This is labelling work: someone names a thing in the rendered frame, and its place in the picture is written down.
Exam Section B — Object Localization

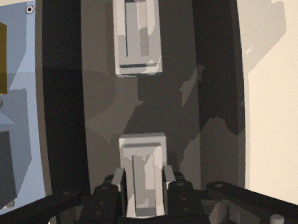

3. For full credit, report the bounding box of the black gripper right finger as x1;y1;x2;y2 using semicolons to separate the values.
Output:
161;165;298;224

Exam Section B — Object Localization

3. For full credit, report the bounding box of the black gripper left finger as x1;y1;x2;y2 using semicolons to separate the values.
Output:
0;168;128;224

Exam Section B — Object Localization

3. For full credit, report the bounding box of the yellow-brown rectangular block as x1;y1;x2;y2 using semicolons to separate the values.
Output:
0;22;7;94

